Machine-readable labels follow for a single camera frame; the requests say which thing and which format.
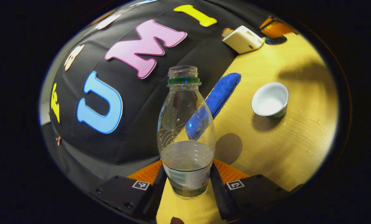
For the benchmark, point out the brown toast slice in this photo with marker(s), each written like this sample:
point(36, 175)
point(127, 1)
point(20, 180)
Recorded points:
point(226, 31)

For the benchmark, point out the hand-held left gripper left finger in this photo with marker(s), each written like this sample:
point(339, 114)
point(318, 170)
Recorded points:
point(156, 199)

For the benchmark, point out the blue towel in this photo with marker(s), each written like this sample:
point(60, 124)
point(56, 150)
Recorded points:
point(223, 90)

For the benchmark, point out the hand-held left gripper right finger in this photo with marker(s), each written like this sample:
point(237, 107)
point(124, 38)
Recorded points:
point(218, 193)

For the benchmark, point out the white teacup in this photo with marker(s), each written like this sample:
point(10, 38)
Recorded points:
point(270, 101)

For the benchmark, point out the pink clip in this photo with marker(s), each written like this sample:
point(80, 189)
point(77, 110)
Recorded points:
point(58, 140)

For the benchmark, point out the clear plastic water bottle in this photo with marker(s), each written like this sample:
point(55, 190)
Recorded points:
point(185, 174)

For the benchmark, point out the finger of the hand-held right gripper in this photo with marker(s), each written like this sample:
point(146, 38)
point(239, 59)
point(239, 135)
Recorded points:
point(277, 29)

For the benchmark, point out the round brown coaster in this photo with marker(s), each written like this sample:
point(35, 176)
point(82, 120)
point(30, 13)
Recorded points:
point(228, 148)

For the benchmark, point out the white toaster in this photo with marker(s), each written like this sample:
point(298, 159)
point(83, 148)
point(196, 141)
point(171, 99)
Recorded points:
point(243, 39)

